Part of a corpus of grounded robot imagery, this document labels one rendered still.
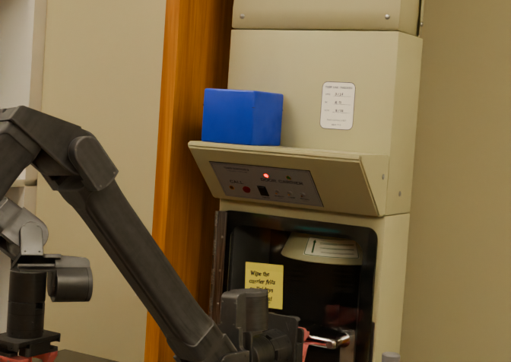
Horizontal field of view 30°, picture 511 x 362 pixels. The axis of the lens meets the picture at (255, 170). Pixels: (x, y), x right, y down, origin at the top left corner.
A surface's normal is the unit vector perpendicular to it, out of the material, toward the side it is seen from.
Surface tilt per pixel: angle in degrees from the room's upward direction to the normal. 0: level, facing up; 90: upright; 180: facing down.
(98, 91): 90
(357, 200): 135
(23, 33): 90
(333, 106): 90
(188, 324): 81
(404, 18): 90
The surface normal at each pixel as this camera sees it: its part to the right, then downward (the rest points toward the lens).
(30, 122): 0.68, -0.01
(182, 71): 0.86, 0.08
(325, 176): -0.40, 0.71
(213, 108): -0.50, 0.01
